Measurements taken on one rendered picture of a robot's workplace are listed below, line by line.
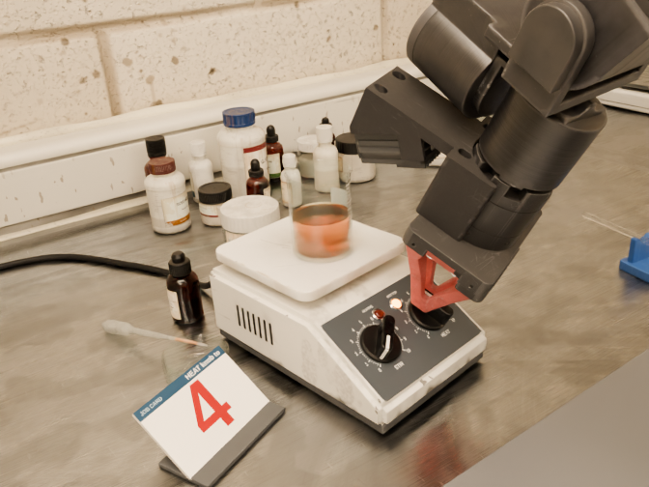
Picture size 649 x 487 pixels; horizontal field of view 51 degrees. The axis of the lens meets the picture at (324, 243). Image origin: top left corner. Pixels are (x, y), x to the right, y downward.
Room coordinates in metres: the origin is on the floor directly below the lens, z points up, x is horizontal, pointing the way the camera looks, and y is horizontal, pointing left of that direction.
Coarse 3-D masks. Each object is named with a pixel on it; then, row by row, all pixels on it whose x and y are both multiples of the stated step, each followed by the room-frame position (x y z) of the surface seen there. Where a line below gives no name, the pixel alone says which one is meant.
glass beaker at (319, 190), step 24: (288, 168) 0.51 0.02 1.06; (312, 168) 0.52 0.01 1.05; (336, 168) 0.52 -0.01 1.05; (288, 192) 0.49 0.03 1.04; (312, 192) 0.47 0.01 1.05; (336, 192) 0.48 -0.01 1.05; (312, 216) 0.47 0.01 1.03; (336, 216) 0.48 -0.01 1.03; (312, 240) 0.48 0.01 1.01; (336, 240) 0.48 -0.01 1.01
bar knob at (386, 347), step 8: (384, 320) 0.42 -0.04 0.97; (392, 320) 0.42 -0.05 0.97; (368, 328) 0.43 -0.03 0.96; (376, 328) 0.43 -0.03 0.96; (384, 328) 0.41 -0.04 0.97; (392, 328) 0.42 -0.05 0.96; (360, 336) 0.42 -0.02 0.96; (368, 336) 0.42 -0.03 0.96; (376, 336) 0.42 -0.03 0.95; (384, 336) 0.41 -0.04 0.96; (392, 336) 0.41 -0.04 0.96; (360, 344) 0.41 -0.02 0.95; (368, 344) 0.41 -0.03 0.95; (376, 344) 0.41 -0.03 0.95; (384, 344) 0.40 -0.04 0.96; (392, 344) 0.40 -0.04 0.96; (400, 344) 0.42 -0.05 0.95; (368, 352) 0.41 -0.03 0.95; (376, 352) 0.40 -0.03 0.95; (384, 352) 0.40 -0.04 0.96; (392, 352) 0.41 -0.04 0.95; (400, 352) 0.41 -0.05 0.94; (376, 360) 0.40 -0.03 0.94; (384, 360) 0.40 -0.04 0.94; (392, 360) 0.41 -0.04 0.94
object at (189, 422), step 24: (216, 360) 0.43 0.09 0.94; (192, 384) 0.40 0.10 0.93; (216, 384) 0.41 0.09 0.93; (240, 384) 0.42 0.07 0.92; (168, 408) 0.38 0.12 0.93; (192, 408) 0.39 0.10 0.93; (216, 408) 0.39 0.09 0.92; (240, 408) 0.40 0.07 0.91; (168, 432) 0.36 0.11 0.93; (192, 432) 0.37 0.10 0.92; (216, 432) 0.38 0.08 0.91; (192, 456) 0.36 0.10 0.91
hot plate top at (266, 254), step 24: (288, 216) 0.57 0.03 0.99; (240, 240) 0.53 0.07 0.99; (264, 240) 0.53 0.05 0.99; (288, 240) 0.52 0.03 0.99; (360, 240) 0.51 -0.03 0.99; (384, 240) 0.51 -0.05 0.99; (240, 264) 0.49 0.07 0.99; (264, 264) 0.48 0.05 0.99; (288, 264) 0.48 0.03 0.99; (312, 264) 0.48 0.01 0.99; (336, 264) 0.47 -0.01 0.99; (360, 264) 0.47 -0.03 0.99; (288, 288) 0.44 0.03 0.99; (312, 288) 0.44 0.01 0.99; (336, 288) 0.45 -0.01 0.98
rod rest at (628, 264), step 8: (648, 232) 0.60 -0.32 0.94; (632, 240) 0.59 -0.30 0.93; (632, 248) 0.59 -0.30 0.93; (640, 248) 0.59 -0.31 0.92; (648, 248) 0.59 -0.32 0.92; (632, 256) 0.58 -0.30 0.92; (640, 256) 0.59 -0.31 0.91; (648, 256) 0.59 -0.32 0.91; (624, 264) 0.59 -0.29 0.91; (632, 264) 0.58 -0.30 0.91; (640, 264) 0.58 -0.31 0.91; (648, 264) 0.58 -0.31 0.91; (632, 272) 0.58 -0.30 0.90; (640, 272) 0.57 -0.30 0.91; (648, 272) 0.56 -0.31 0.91; (648, 280) 0.56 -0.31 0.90
